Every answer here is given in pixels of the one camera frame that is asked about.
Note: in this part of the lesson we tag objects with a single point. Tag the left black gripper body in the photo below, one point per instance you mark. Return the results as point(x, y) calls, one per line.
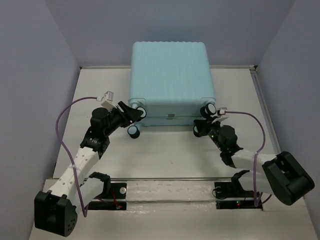
point(117, 119)

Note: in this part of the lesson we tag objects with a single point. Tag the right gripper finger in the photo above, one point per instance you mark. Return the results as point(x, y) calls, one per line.
point(215, 124)
point(202, 127)

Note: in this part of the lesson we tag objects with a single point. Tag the aluminium rail at table edge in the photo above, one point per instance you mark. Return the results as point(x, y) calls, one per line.
point(265, 111)

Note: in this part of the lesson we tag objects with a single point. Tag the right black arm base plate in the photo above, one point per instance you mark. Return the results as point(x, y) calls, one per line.
point(228, 196)

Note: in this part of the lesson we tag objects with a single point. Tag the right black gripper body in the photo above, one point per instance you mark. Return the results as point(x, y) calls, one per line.
point(214, 135)

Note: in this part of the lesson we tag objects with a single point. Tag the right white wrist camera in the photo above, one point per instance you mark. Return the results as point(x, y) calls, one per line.
point(221, 115)

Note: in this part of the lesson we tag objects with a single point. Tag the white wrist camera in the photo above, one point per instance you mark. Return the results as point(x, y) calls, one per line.
point(221, 115)
point(108, 100)

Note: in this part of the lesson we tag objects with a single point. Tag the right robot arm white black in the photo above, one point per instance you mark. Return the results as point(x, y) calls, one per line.
point(279, 175)

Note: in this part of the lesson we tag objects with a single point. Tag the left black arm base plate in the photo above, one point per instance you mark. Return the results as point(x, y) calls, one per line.
point(114, 200)

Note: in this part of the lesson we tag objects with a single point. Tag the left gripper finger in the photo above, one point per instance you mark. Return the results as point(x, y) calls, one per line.
point(125, 108)
point(135, 115)

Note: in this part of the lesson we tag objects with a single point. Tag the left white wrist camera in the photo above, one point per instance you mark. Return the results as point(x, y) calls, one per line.
point(108, 100)

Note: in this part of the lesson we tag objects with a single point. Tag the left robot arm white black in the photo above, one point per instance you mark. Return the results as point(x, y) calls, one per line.
point(56, 210)

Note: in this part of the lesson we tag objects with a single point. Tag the light blue hardshell suitcase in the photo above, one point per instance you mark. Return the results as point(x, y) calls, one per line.
point(172, 83)

